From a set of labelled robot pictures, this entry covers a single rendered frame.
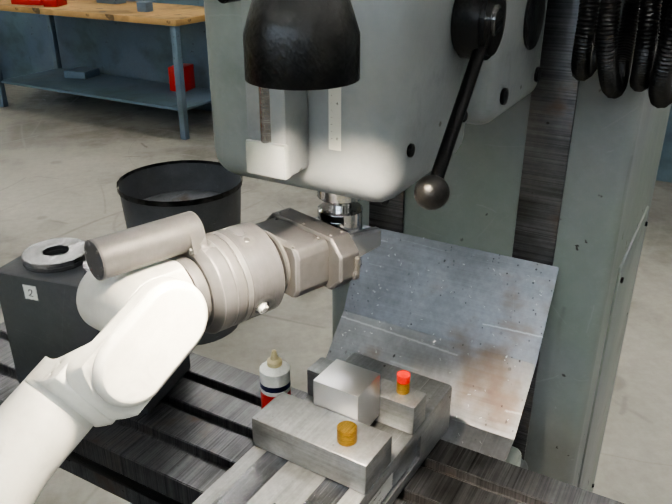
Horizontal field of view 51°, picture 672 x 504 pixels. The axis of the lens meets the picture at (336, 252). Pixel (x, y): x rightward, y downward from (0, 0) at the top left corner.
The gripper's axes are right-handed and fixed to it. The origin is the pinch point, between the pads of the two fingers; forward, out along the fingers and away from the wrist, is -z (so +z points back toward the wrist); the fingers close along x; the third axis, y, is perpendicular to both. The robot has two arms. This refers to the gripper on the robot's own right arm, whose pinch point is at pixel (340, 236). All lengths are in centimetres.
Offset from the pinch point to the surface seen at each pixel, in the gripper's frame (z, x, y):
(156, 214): -67, 166, 65
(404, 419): -4.8, -6.3, 22.7
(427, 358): -26.6, 8.1, 30.9
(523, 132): -37.8, 3.1, -3.7
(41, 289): 18.6, 37.9, 14.7
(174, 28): -226, 412, 39
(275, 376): 0.3, 11.5, 23.5
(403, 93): 4.1, -11.5, -17.5
